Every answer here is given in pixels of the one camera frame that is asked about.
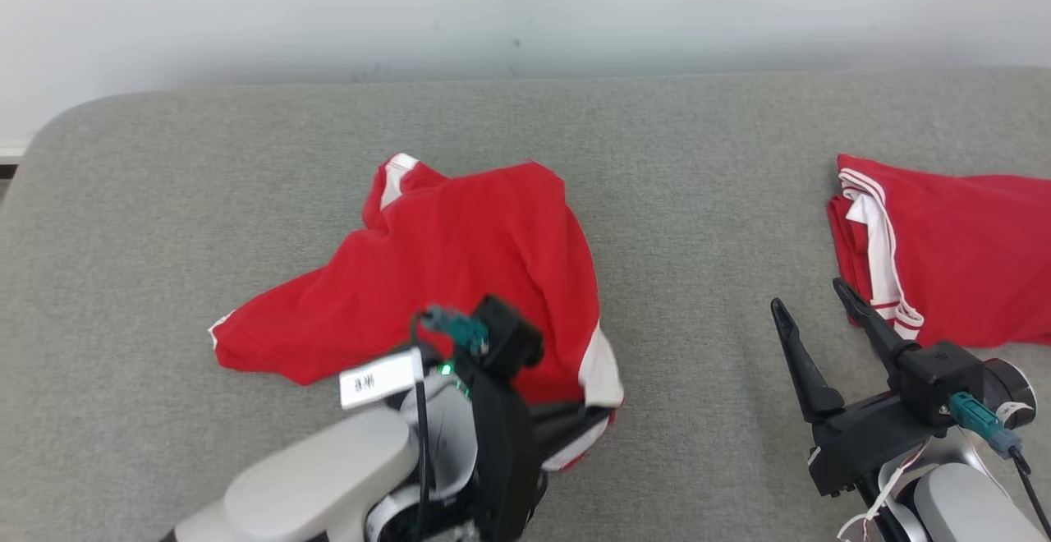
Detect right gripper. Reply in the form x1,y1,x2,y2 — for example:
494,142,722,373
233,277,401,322
770,278,1038,498

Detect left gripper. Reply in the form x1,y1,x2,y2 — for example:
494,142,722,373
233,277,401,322
427,361,613,542

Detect red jersey with number 23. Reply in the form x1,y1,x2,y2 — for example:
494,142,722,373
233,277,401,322
827,154,1051,351

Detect red shorts with white stripe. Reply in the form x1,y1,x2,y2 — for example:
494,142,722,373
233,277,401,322
208,152,625,474

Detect grey fabric sofa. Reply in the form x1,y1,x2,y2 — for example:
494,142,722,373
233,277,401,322
0,66,1051,542

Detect red white twisted wires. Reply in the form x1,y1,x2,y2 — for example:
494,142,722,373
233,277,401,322
836,442,933,542

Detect teal left camera connector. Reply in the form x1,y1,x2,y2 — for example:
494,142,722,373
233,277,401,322
420,305,492,356

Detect teal camera connector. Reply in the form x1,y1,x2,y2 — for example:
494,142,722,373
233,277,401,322
948,392,1024,457
420,305,492,356

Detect black left camera cable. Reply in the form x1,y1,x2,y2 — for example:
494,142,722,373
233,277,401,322
409,316,438,518

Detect black camera cable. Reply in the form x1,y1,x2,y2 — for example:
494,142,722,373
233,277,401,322
1008,446,1051,540
409,316,438,518

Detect teal right camera connector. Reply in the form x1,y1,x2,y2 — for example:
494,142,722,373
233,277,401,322
948,392,1024,457

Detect black right camera cable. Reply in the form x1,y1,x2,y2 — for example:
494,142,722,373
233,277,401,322
1008,446,1051,540

